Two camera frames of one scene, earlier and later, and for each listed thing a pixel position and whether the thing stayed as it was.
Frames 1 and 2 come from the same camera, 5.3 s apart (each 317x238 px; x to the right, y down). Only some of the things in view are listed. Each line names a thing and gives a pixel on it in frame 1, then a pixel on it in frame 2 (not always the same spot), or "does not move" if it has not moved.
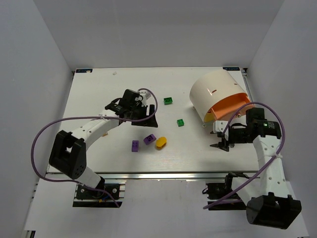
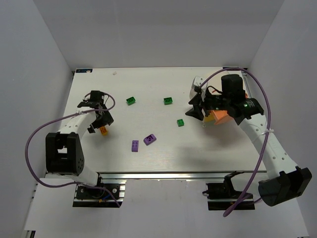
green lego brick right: (180, 122) does not move
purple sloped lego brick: (149, 139) does not move
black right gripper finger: (223, 146) to (196, 111)
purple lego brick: (135, 146) does not move
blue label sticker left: (83, 70) does not move
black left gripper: (142, 115) to (104, 119)
